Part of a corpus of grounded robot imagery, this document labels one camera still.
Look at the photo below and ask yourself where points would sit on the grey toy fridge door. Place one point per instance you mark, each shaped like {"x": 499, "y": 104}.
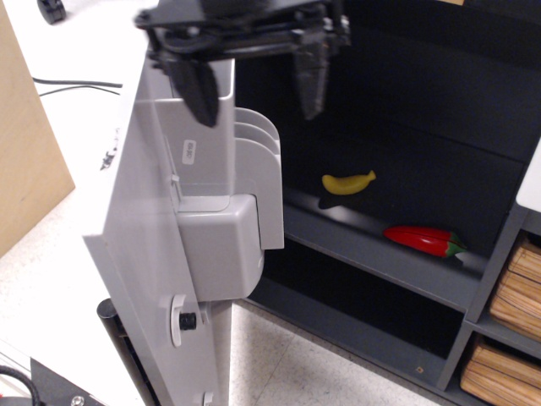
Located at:
{"x": 185, "y": 214}

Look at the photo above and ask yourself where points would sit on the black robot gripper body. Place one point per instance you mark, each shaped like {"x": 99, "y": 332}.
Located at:
{"x": 206, "y": 31}

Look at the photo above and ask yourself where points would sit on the brown wooden board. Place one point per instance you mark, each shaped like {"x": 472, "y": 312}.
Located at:
{"x": 34, "y": 175}

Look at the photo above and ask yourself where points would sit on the upper woven storage basket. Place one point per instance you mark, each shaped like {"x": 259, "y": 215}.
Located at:
{"x": 516, "y": 300}

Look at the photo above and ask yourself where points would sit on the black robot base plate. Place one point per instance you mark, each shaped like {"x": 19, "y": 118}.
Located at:
{"x": 56, "y": 390}

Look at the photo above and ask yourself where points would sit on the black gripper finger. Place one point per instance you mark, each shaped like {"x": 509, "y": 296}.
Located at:
{"x": 195, "y": 82}
{"x": 311, "y": 63}

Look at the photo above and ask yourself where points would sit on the yellow toy banana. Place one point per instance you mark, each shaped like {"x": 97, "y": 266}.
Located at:
{"x": 349, "y": 185}

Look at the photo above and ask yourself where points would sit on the dark grey fridge cabinet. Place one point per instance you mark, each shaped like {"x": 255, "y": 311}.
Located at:
{"x": 442, "y": 102}

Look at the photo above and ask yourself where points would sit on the red toy chili pepper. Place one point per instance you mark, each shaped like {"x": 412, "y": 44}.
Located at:
{"x": 432, "y": 241}

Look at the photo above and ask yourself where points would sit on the white counter top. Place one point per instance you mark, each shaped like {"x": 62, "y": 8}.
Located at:
{"x": 529, "y": 193}

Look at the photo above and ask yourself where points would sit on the black caster wheel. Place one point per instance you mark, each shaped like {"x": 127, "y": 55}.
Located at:
{"x": 52, "y": 11}

